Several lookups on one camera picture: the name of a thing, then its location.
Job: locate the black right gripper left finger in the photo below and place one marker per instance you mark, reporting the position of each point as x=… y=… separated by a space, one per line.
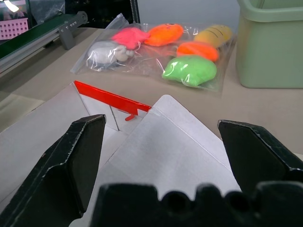
x=59 y=170

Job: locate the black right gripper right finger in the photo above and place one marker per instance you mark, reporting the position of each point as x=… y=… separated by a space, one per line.
x=258 y=156

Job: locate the white cardboard box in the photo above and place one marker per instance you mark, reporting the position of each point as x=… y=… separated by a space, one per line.
x=151 y=146

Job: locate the green conveyor belt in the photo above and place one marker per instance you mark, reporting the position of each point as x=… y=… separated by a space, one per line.
x=35 y=37

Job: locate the green plush toy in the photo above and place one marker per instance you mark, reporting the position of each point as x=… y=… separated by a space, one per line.
x=190 y=70

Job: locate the light green plastic bin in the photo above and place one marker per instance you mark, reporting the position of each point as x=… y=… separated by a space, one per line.
x=270 y=45

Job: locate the plain orange plush toy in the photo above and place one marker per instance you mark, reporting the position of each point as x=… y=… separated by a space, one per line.
x=197 y=50

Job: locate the grey white plush toy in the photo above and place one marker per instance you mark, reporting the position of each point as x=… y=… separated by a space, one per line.
x=107 y=53

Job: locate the yellow striped plush toy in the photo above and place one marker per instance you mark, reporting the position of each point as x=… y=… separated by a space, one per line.
x=215 y=34

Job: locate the clear plastic zip bag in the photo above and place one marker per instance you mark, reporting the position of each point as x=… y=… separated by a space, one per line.
x=156 y=55

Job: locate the pink perforated basket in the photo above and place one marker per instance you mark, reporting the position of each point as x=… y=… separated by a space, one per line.
x=13 y=28

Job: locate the pink plush toy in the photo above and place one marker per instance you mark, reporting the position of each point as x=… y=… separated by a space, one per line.
x=130 y=37

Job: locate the orange plush toy with eye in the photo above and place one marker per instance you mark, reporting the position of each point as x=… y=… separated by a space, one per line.
x=163 y=34

